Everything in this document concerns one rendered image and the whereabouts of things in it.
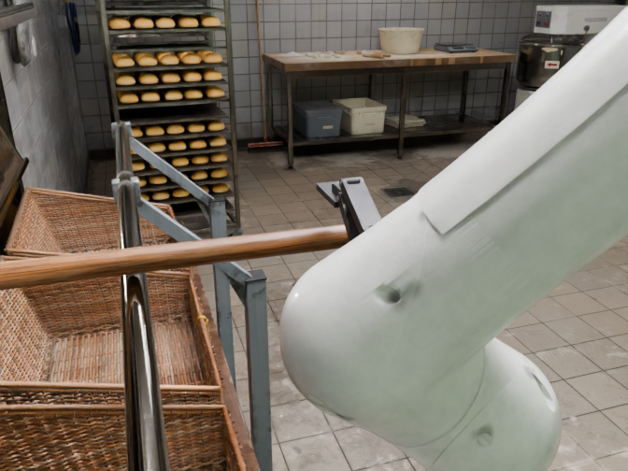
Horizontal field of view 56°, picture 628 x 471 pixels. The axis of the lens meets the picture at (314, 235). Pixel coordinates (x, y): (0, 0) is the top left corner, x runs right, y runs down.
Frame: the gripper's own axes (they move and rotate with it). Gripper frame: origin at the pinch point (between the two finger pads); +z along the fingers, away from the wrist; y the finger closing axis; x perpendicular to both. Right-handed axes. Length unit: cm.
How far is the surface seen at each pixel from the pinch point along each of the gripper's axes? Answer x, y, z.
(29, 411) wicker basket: -45, 38, 28
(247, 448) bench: -7, 61, 33
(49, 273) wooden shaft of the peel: -32.4, -0.7, -1.2
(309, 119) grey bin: 129, 79, 432
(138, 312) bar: -23.6, 1.5, -8.8
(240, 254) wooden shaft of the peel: -11.6, -0.1, -1.2
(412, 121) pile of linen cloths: 235, 90, 443
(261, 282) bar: -1.3, 24.5, 37.5
